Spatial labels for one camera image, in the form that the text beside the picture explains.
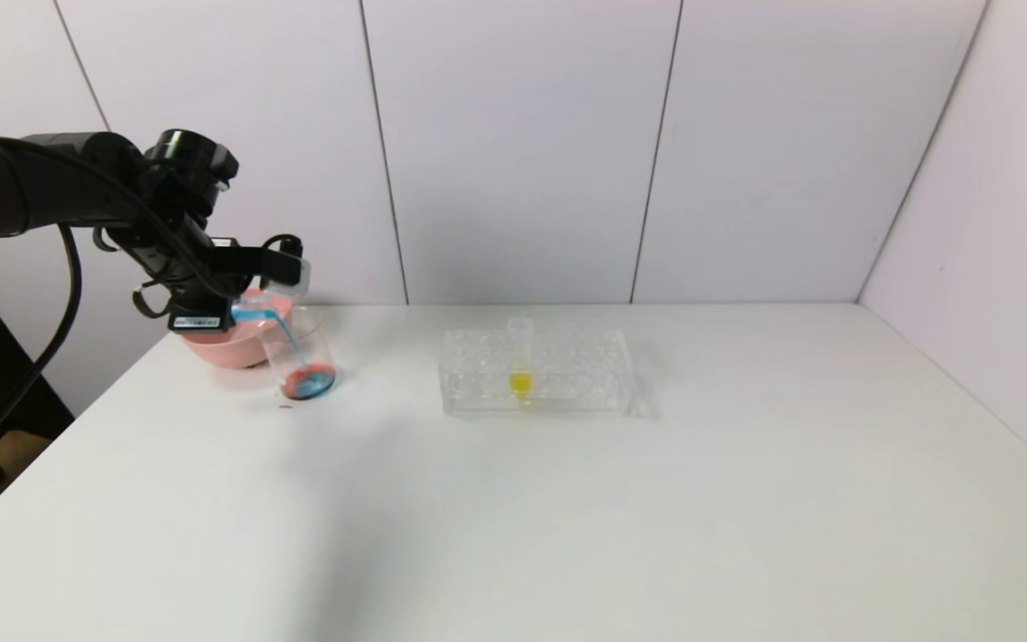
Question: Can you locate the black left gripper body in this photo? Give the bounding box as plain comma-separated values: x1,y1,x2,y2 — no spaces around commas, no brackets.
168,270,244,333

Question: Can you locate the test tube with blue pigment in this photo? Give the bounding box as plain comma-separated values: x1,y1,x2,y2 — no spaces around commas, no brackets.
230,287,300,329

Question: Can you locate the test tube with yellow pigment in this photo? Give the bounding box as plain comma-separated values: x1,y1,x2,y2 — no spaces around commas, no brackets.
509,319,535,404

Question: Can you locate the clear acrylic test tube rack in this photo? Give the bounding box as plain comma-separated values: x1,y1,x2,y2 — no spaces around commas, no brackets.
440,328,635,416

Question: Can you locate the pink plastic bowl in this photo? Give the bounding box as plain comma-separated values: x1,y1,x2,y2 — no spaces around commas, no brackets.
179,290,294,370

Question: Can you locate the clear glass beaker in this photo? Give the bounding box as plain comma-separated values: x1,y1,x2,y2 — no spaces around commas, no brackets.
257,305,339,403

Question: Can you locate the dark office chair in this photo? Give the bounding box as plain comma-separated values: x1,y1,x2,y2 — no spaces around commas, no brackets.
0,276,78,527

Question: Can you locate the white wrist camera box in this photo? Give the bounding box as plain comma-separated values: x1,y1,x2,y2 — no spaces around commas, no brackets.
271,254,312,297

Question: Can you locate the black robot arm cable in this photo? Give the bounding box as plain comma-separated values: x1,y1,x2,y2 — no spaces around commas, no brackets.
0,111,305,475

